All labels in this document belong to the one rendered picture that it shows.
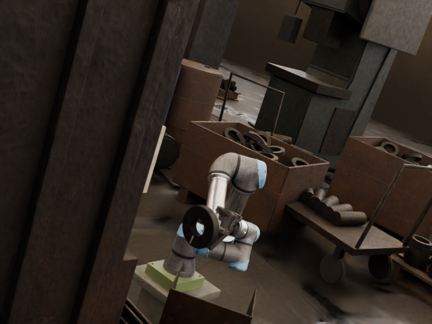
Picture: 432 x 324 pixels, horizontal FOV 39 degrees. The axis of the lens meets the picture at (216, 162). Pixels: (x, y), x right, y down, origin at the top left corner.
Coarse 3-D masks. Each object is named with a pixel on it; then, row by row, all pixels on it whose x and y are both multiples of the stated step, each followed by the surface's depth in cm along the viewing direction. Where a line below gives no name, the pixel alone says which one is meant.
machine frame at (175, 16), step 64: (0, 0) 107; (64, 0) 116; (128, 0) 126; (192, 0) 139; (0, 64) 111; (64, 64) 121; (128, 64) 133; (0, 128) 117; (64, 128) 124; (128, 128) 138; (0, 192) 123; (64, 192) 135; (128, 192) 149; (0, 256) 129; (64, 256) 143; (128, 256) 161; (0, 320) 136; (64, 320) 151
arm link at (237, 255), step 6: (234, 240) 241; (228, 246) 237; (234, 246) 238; (240, 246) 238; (246, 246) 238; (228, 252) 236; (234, 252) 237; (240, 252) 237; (246, 252) 238; (228, 258) 237; (234, 258) 237; (240, 258) 237; (246, 258) 238; (228, 264) 240; (234, 264) 237; (240, 264) 237; (246, 264) 238; (240, 270) 237
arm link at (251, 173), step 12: (240, 156) 258; (240, 168) 255; (252, 168) 256; (264, 168) 258; (240, 180) 257; (252, 180) 257; (264, 180) 258; (240, 192) 261; (252, 192) 262; (228, 204) 267; (240, 204) 266; (228, 240) 275
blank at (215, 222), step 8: (192, 208) 219; (200, 208) 217; (208, 208) 217; (184, 216) 222; (192, 216) 219; (200, 216) 217; (208, 216) 214; (216, 216) 216; (184, 224) 222; (192, 224) 221; (208, 224) 214; (216, 224) 214; (184, 232) 222; (192, 232) 220; (208, 232) 214; (216, 232) 214; (192, 240) 220; (200, 240) 217; (208, 240) 215; (200, 248) 217
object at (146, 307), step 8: (144, 296) 283; (152, 296) 280; (136, 304) 287; (144, 304) 283; (152, 304) 280; (160, 304) 277; (144, 312) 283; (152, 312) 280; (160, 312) 277; (152, 320) 280
